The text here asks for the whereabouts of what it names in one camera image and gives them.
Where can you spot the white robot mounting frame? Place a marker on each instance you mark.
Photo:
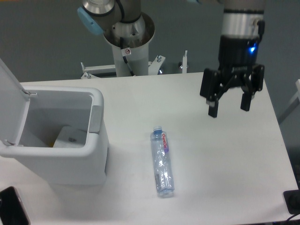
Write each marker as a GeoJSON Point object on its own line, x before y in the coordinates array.
{"type": "Point", "coordinates": [125, 68]}

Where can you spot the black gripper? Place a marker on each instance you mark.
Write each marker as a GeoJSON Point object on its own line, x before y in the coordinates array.
{"type": "Point", "coordinates": [236, 55]}

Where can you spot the black phone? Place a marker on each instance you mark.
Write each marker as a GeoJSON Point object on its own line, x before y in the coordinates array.
{"type": "Point", "coordinates": [12, 211]}

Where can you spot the clear plastic water bottle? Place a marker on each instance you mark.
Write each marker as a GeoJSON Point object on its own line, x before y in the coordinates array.
{"type": "Point", "coordinates": [161, 163]}

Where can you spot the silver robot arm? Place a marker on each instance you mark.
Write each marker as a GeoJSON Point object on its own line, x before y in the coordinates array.
{"type": "Point", "coordinates": [129, 31]}

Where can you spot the black device with cable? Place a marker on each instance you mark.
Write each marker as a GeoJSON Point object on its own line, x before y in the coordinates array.
{"type": "Point", "coordinates": [292, 200]}

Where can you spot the white plastic trash can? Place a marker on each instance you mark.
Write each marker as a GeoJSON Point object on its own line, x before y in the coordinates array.
{"type": "Point", "coordinates": [52, 108]}

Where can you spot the white trash can lid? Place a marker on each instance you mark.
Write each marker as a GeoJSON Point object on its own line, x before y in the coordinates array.
{"type": "Point", "coordinates": [14, 106]}

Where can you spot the white table leg frame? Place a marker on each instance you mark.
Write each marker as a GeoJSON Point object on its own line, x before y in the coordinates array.
{"type": "Point", "coordinates": [293, 103]}

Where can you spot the white paper carton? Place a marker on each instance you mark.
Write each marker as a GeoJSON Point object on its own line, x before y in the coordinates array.
{"type": "Point", "coordinates": [70, 137]}

